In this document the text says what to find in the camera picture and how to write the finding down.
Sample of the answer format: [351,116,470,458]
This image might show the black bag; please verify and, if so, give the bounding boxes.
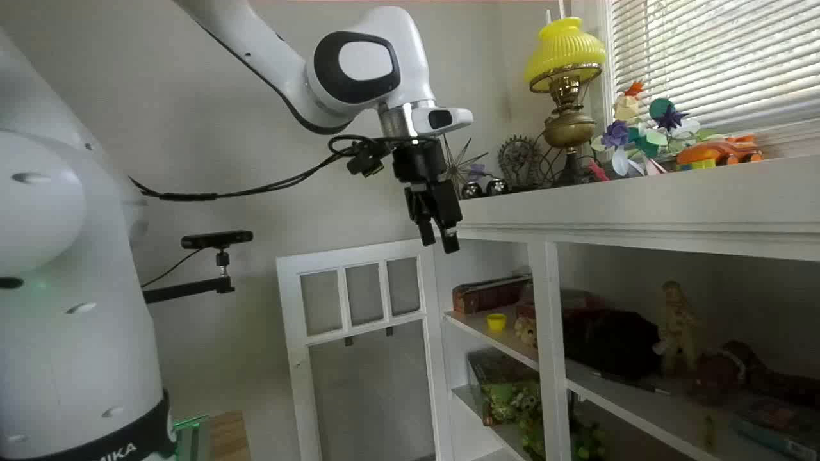
[562,307,662,380]

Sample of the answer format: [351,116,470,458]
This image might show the white window blinds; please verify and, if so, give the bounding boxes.
[607,0,820,158]

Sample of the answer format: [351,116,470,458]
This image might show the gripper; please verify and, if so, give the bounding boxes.
[391,139,464,255]

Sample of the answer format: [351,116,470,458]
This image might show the white cabinet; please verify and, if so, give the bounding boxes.
[276,154,820,461]

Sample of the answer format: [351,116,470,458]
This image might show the small black toy car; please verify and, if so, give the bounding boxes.
[461,176,509,200]

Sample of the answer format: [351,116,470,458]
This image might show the orange toy car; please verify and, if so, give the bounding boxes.
[675,134,764,172]

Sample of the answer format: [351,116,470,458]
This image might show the heap of green toys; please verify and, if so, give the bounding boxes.
[518,408,607,461]

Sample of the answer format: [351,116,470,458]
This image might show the white cabinet door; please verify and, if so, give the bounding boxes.
[276,239,456,461]

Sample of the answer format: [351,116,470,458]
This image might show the green printed box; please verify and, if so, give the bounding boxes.
[467,348,543,427]

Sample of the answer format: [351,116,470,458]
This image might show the camera on mount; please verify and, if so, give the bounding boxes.
[142,230,254,305]

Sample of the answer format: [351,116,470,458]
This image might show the bunch of paper flowers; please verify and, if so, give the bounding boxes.
[590,80,726,178]

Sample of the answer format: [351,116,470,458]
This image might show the tan figurine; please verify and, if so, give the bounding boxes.
[652,280,700,380]

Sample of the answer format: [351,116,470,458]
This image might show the small tan plush toy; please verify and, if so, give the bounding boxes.
[514,316,539,350]

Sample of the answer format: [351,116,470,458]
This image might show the brown plush toy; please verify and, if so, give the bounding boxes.
[694,339,820,408]

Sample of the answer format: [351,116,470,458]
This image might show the book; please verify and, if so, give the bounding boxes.
[729,397,820,459]

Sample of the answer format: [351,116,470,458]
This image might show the brass lamp with yellow shade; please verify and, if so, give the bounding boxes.
[523,15,607,187]

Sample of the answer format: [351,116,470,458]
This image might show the metal starburst ornament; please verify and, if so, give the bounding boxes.
[442,135,489,194]

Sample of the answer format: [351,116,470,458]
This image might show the brown box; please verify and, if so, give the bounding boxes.
[452,275,533,315]

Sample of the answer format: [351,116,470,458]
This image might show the round metal gear ornament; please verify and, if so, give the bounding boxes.
[498,134,546,190]

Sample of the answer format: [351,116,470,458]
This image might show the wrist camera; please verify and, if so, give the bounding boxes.
[346,143,390,179]

